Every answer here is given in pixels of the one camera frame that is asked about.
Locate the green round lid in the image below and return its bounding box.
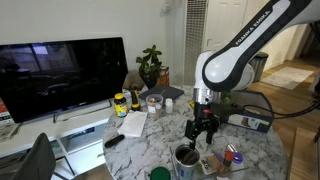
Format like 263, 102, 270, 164
149, 166, 172, 180

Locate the dark blue folder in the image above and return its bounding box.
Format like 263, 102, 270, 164
138, 84, 185, 103

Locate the dark open cardboard box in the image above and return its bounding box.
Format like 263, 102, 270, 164
221, 89, 275, 134

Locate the potted green plant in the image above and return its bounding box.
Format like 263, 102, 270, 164
135, 44, 164, 89

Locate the beige hallway rug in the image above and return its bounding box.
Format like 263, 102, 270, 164
259, 66, 314, 91

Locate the brown paper bag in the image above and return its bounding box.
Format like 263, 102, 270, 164
123, 72, 146, 91

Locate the grey trash can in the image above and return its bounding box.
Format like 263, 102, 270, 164
249, 51, 269, 83

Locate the dark grey chair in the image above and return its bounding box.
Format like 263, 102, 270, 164
11, 132, 57, 180

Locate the small white pill bottle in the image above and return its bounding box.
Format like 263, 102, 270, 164
164, 97, 174, 114

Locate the red cap sauce bottle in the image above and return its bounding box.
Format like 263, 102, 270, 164
218, 150, 235, 176

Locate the white paper napkin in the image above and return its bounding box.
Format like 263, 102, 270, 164
117, 110, 149, 138

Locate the white metal wall grille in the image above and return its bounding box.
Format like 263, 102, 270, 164
184, 0, 209, 86

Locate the black and yellow bottle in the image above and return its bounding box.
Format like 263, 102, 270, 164
129, 88, 142, 112

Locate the small labelled food packet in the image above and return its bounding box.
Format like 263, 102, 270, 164
199, 153, 221, 176

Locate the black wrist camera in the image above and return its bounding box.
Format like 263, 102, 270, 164
209, 102, 246, 123

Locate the black camera cable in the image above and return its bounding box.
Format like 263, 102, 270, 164
241, 99, 320, 120

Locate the white television stand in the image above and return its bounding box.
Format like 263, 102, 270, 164
0, 99, 134, 178

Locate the metallic cup with blue label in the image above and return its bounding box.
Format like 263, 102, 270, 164
173, 143, 201, 180

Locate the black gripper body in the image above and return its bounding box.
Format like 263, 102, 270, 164
193, 101, 219, 129

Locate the blue cap small item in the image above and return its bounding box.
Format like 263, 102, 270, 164
233, 151, 244, 165

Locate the black remote control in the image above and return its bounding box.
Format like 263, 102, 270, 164
104, 134, 126, 149

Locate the small grey spice bottle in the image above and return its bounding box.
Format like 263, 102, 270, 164
154, 103, 163, 119

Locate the white wall thermostat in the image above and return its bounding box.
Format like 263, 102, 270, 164
162, 2, 172, 14

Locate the light wooden board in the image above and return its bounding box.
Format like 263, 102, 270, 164
288, 126, 320, 180

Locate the black flat screen television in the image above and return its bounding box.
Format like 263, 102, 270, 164
0, 36, 129, 124

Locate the white closet door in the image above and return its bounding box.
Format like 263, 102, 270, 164
203, 0, 249, 53

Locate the clear tub with nuts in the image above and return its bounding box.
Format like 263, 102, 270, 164
145, 93, 164, 114

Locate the yellow lid vitamin bottle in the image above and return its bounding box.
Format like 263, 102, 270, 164
113, 93, 129, 118

